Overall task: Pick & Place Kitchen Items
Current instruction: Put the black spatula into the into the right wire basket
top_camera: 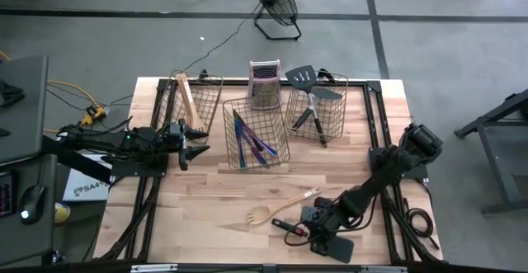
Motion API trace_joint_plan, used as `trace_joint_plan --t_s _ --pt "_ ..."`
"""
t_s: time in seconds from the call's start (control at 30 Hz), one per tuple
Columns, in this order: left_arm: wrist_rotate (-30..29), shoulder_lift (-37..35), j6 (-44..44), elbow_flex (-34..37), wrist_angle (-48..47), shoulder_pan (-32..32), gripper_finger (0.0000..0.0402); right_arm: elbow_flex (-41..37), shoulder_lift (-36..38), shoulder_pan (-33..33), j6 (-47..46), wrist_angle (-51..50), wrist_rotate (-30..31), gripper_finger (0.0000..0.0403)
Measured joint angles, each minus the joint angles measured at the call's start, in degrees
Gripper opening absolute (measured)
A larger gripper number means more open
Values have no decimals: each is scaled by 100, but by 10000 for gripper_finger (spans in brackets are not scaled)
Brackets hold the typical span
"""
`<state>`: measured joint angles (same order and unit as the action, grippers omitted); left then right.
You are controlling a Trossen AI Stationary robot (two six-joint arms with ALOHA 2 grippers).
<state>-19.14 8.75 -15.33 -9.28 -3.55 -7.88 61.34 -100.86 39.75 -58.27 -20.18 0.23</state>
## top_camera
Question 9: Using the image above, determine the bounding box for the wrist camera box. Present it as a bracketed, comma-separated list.
[299, 205, 322, 225]
[167, 122, 186, 141]

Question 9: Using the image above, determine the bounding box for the keyboard with coloured keys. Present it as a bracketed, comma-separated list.
[0, 170, 14, 219]

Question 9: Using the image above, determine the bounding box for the yellow round object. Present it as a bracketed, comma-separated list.
[53, 201, 72, 224]

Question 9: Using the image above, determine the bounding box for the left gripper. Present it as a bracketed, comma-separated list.
[164, 118, 210, 171]

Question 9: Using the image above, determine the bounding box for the black table frame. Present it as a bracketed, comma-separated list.
[93, 77, 446, 266]

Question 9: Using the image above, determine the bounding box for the black table knife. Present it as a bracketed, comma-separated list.
[232, 109, 266, 153]

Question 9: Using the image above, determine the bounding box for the copper wire basket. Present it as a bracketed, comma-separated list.
[158, 69, 224, 144]
[221, 94, 292, 172]
[283, 70, 350, 139]

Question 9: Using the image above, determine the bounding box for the grey desk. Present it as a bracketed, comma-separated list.
[0, 153, 59, 266]

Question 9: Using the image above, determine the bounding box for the wooden spork small label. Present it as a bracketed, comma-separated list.
[245, 186, 323, 226]

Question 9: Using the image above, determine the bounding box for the white cardboard box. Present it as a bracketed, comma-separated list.
[61, 153, 113, 203]

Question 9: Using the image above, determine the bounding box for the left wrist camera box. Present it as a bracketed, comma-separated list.
[167, 122, 186, 141]

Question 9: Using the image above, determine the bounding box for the black fan power cable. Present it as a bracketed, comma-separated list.
[183, 2, 265, 73]

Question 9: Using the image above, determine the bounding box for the grey flat panel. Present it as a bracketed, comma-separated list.
[0, 54, 50, 167]

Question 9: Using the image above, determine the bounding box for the silver frame bracket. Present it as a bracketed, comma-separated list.
[130, 264, 179, 273]
[361, 265, 408, 273]

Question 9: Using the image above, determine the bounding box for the yellow power plug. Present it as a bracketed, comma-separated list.
[80, 104, 107, 128]

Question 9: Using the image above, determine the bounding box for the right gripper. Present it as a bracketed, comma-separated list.
[307, 196, 346, 257]

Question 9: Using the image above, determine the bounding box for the black computer mouse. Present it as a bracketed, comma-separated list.
[17, 183, 47, 226]

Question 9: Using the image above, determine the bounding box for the black handle foreground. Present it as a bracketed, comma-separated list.
[271, 218, 356, 265]

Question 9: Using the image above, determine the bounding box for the black metal stand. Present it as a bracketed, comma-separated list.
[453, 87, 528, 216]

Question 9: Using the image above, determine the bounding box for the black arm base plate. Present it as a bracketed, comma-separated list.
[368, 146, 429, 180]
[110, 153, 170, 179]

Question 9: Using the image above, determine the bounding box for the black slotted spatula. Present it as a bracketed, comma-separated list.
[284, 64, 329, 149]

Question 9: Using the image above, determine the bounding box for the coiled black cable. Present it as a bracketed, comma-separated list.
[403, 197, 441, 252]

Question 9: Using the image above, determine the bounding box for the pink-handled box grater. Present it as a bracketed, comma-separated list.
[246, 59, 283, 111]

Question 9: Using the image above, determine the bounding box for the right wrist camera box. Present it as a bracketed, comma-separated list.
[299, 205, 322, 225]

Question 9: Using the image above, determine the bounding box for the yellow extension cable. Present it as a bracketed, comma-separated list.
[0, 49, 108, 134]

